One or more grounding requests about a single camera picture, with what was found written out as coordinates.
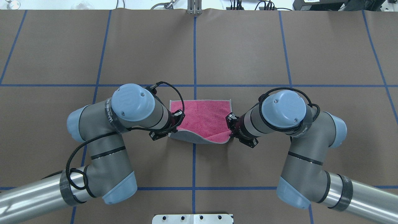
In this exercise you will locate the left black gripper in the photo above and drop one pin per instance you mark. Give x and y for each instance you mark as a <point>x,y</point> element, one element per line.
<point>173,122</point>

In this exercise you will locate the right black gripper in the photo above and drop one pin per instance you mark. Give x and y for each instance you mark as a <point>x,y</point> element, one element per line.
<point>235,128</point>

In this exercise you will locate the pink and grey towel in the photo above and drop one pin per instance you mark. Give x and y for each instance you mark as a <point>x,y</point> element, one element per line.
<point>204,122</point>

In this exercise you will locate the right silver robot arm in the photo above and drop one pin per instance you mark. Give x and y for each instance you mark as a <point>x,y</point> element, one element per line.
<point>312,133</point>

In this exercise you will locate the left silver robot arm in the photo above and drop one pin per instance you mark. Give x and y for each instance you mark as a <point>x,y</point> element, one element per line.
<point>99,167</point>

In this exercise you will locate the white mounting plate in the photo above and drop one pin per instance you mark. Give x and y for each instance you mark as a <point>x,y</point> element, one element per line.
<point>193,219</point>

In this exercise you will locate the aluminium frame post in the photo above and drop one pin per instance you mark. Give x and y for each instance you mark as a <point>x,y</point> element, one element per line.
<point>194,7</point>

